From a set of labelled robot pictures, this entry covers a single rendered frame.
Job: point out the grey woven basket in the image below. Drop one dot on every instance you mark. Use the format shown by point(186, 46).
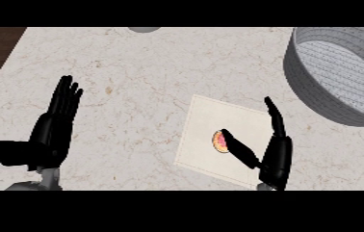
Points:
point(328, 75)

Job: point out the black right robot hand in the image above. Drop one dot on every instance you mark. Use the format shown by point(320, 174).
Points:
point(277, 152)

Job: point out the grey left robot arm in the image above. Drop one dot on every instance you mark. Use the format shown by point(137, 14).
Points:
point(39, 181)

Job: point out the grey rounded object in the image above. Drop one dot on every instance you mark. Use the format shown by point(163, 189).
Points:
point(144, 29)

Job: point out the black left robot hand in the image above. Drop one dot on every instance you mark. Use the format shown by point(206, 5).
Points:
point(51, 136)

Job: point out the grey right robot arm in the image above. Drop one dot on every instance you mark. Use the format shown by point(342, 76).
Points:
point(264, 187)

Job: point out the white cloth placemat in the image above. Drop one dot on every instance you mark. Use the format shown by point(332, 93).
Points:
point(209, 139)

